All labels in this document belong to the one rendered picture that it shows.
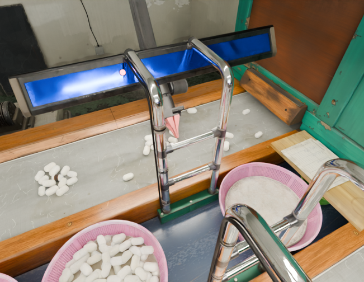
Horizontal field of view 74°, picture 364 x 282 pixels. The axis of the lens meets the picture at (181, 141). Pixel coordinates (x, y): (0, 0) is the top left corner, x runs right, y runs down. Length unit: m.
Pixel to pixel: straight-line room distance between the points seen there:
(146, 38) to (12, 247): 0.72
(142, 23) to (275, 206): 0.74
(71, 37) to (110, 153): 2.05
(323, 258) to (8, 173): 0.90
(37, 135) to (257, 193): 0.75
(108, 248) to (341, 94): 0.75
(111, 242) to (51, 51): 2.34
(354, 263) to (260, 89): 0.61
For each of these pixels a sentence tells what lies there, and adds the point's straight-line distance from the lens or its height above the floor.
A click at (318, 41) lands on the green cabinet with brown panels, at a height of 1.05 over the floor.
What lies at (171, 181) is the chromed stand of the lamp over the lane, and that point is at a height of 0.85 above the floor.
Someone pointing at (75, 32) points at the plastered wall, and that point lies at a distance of 2.77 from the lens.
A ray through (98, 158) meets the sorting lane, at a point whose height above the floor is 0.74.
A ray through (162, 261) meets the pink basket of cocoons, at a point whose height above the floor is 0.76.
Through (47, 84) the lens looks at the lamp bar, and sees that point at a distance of 0.54.
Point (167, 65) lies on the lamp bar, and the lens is 0.57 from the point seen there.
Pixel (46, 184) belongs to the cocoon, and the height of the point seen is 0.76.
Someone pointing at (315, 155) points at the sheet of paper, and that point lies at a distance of 0.86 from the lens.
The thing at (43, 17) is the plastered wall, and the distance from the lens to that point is 2.71.
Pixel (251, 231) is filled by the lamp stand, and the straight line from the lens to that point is 0.25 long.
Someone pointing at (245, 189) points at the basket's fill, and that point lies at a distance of 0.76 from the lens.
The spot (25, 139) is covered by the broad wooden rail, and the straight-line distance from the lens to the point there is 0.98.
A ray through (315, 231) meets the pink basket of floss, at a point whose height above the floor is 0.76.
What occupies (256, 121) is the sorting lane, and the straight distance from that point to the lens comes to 0.98.
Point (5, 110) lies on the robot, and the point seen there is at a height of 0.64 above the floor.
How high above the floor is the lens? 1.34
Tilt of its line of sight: 44 degrees down
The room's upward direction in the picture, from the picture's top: straight up
